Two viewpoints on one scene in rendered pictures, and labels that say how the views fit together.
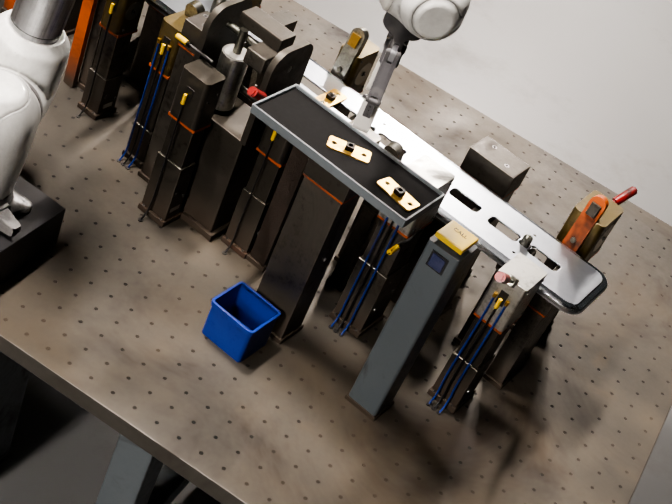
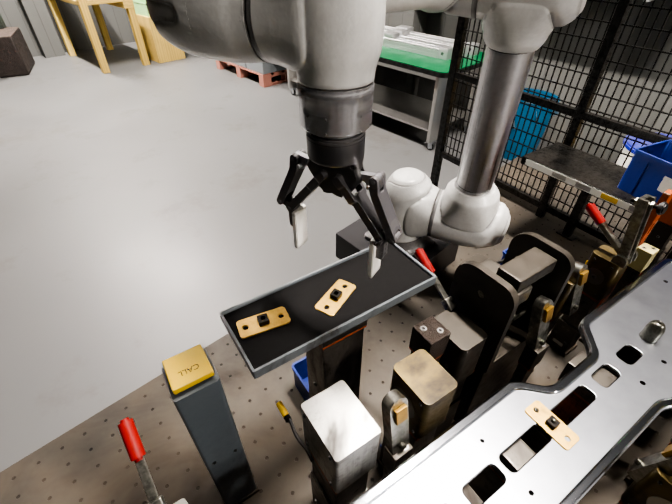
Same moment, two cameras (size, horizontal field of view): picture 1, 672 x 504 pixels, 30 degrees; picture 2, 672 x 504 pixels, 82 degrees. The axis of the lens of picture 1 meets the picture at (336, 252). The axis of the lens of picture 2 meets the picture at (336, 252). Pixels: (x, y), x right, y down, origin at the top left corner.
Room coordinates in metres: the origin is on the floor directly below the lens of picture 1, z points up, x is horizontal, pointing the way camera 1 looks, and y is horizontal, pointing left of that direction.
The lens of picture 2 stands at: (2.20, -0.33, 1.66)
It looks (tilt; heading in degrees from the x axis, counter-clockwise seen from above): 40 degrees down; 125
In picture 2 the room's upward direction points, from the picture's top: straight up
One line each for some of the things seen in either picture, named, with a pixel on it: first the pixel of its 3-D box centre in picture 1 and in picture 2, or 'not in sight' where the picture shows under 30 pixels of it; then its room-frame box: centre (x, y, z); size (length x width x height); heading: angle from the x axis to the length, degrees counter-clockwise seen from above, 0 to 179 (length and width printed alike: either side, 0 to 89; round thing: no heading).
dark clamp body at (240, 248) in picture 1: (266, 179); (436, 378); (2.11, 0.20, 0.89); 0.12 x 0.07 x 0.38; 159
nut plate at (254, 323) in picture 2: (399, 192); (263, 320); (1.86, -0.06, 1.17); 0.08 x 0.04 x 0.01; 60
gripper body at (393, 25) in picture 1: (400, 33); (335, 161); (1.93, 0.06, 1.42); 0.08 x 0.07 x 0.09; 4
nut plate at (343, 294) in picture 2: (349, 147); (336, 295); (1.93, 0.06, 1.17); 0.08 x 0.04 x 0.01; 94
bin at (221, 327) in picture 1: (240, 322); (318, 378); (1.83, 0.11, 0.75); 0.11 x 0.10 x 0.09; 69
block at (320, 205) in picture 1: (307, 243); (333, 372); (1.92, 0.06, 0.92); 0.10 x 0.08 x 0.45; 69
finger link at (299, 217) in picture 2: (366, 113); (300, 226); (1.86, 0.05, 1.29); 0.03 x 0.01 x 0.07; 94
